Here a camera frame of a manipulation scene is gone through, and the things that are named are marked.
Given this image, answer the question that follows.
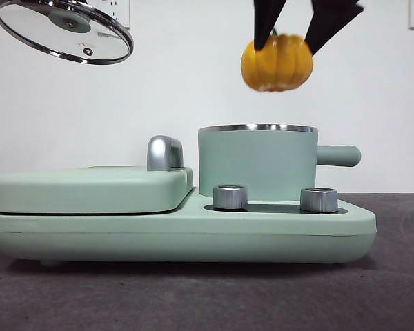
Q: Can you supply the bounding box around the yellow toy pumpkin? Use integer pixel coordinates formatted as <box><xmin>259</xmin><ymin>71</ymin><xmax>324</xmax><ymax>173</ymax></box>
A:
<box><xmin>240</xmin><ymin>29</ymin><xmax>314</xmax><ymax>93</ymax></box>

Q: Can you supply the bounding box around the glass lid with green knob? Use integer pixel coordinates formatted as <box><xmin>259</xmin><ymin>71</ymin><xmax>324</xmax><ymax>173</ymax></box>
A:
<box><xmin>0</xmin><ymin>0</ymin><xmax>135</xmax><ymax>66</ymax></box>

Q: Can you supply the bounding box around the silver control knob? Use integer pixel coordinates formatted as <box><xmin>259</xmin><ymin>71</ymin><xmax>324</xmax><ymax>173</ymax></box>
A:
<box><xmin>212</xmin><ymin>185</ymin><xmax>248</xmax><ymax>210</ymax></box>
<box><xmin>299</xmin><ymin>187</ymin><xmax>339</xmax><ymax>213</ymax></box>

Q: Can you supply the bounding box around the green breakfast machine base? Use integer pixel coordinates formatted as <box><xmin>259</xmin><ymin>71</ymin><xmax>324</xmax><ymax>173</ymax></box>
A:
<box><xmin>0</xmin><ymin>188</ymin><xmax>377</xmax><ymax>268</ymax></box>

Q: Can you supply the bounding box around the green griddle cover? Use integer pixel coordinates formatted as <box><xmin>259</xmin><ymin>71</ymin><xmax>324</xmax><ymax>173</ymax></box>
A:
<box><xmin>0</xmin><ymin>166</ymin><xmax>194</xmax><ymax>215</ymax></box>

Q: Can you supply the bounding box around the green pot with side handle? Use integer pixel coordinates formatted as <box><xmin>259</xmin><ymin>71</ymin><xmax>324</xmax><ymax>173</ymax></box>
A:
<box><xmin>197</xmin><ymin>123</ymin><xmax>362</xmax><ymax>203</ymax></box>

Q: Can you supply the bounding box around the silver griddle cover handle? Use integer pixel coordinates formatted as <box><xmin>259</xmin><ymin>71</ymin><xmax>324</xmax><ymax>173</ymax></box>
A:
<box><xmin>146</xmin><ymin>135</ymin><xmax>184</xmax><ymax>172</ymax></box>

